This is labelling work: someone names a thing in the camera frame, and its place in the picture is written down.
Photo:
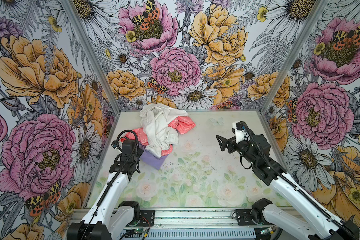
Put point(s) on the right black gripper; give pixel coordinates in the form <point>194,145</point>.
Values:
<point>231,141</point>

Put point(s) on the white cloth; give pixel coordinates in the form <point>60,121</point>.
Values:
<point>155,120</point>

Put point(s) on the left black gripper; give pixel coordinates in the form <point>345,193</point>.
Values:
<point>140,152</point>

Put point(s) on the purple cloth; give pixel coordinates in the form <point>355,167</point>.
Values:
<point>150,159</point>

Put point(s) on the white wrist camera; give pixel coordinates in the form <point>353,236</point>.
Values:
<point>240,131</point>

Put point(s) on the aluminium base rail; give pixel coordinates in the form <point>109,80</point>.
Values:
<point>203,224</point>

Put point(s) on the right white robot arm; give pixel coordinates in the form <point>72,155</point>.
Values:
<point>318,223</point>

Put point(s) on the pink patterned cloth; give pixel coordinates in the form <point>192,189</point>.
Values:
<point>179,126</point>

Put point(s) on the metal corner frame post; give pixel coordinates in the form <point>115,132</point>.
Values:
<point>310,25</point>

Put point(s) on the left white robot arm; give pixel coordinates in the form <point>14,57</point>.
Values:
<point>106,220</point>

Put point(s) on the left metal corner post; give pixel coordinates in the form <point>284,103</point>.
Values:
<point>84,39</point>

